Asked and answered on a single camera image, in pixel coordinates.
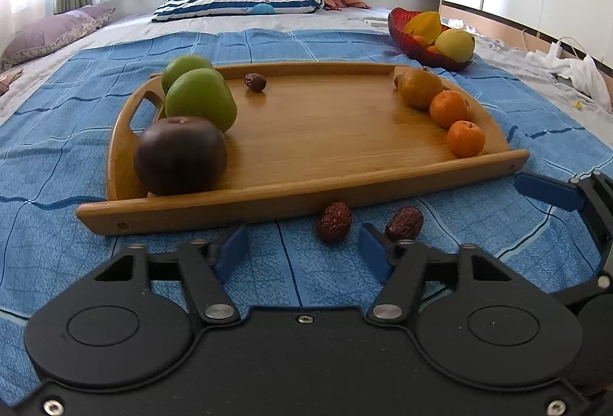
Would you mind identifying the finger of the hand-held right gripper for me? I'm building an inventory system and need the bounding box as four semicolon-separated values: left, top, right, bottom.
556;275;613;308
516;171;613;264

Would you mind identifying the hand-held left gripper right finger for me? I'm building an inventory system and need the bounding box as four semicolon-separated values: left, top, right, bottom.
359;224;517;327

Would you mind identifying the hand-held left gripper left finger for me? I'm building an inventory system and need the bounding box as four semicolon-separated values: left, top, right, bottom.
91;224;250;327

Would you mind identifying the mandarin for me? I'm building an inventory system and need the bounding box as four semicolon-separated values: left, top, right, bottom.
447;120;486;158
429;90;469;129

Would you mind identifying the wooden tray with handles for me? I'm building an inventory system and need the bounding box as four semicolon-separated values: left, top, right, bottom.
77;62;530;236

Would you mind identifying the green apple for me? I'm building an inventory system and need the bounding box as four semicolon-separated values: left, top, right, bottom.
161;55;215;95
165;68;238;133

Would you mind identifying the orange-brown pear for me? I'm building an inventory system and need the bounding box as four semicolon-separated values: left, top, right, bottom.
395;67;444;111

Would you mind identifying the dark purple apple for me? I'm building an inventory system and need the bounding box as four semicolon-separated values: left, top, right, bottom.
134;116;229;195

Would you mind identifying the white garment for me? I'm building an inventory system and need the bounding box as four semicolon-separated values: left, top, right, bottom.
527;38;613;113

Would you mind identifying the yellow pear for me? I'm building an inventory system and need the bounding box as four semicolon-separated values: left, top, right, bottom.
435;27;476;63

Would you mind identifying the yellow star fruit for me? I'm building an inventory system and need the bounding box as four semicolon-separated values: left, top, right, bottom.
405;11;444;46

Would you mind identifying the blue checked blanket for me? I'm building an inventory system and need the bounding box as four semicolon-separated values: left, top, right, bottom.
0;29;613;398

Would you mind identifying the red glass bowl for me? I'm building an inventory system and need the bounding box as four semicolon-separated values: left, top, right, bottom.
388;7;476;72

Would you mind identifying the blue white striped pillow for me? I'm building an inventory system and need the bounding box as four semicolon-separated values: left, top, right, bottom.
152;0;325;23

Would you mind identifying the brown cloth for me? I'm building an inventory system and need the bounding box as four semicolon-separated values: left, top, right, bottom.
0;70;24;97

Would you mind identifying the purple pillow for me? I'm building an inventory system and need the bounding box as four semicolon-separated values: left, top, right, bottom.
0;5;116;71

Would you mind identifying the white charger cable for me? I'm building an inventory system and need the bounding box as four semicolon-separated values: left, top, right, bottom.
521;29;592;62

